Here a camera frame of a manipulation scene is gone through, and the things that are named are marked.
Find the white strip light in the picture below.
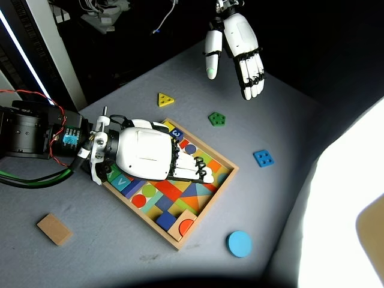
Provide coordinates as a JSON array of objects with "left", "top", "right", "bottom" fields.
[{"left": 0, "top": 8, "right": 56, "bottom": 106}]

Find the blue round disc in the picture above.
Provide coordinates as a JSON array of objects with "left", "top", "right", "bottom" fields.
[{"left": 226, "top": 230, "right": 253, "bottom": 258}]

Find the white background device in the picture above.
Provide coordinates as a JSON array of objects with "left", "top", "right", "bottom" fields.
[{"left": 79, "top": 0, "right": 132, "bottom": 34}]

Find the plain wooden rectangular block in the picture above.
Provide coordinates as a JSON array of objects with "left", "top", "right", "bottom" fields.
[{"left": 36, "top": 212, "right": 74, "bottom": 247}]

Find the green pentagon five-hole block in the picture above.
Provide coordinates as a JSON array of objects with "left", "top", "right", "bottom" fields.
[{"left": 208, "top": 112, "right": 227, "bottom": 127}]

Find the grey metal frame post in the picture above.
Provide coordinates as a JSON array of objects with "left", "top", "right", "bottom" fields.
[{"left": 25, "top": 0, "right": 88, "bottom": 111}]

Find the yellow triangle three-hole block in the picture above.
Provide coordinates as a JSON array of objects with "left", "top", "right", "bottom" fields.
[{"left": 157, "top": 92, "right": 175, "bottom": 108}]

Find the blue square four-hole block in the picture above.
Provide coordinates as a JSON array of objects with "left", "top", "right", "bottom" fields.
[{"left": 253, "top": 149, "right": 275, "bottom": 168}]

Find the green cable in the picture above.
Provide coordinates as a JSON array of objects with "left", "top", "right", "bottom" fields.
[{"left": 0, "top": 167, "right": 79, "bottom": 189}]

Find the tan board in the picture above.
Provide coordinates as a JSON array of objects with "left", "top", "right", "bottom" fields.
[{"left": 355, "top": 193, "right": 384, "bottom": 272}]

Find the white cable with plug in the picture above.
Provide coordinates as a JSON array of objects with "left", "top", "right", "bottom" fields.
[{"left": 151, "top": 0, "right": 181, "bottom": 34}]

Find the white backdrop cloth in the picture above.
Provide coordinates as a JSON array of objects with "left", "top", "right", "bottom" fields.
[{"left": 263, "top": 95, "right": 384, "bottom": 288}]

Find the grey table cloth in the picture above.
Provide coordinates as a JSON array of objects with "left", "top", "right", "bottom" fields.
[{"left": 0, "top": 38, "right": 319, "bottom": 283}]

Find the red twisted wire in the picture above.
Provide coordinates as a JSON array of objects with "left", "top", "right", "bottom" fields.
[{"left": 0, "top": 89, "right": 73, "bottom": 169}]

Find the wooden puzzle tray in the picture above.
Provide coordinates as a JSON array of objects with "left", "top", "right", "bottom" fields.
[{"left": 100, "top": 118, "right": 240, "bottom": 251}]

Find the yellow wooden block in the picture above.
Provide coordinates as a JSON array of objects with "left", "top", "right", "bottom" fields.
[{"left": 167, "top": 209, "right": 198, "bottom": 242}]

